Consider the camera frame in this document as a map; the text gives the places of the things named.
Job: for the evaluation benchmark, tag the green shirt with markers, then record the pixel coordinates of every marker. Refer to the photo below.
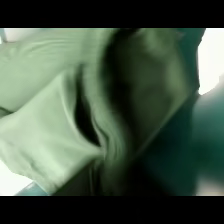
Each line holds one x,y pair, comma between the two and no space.
43,126

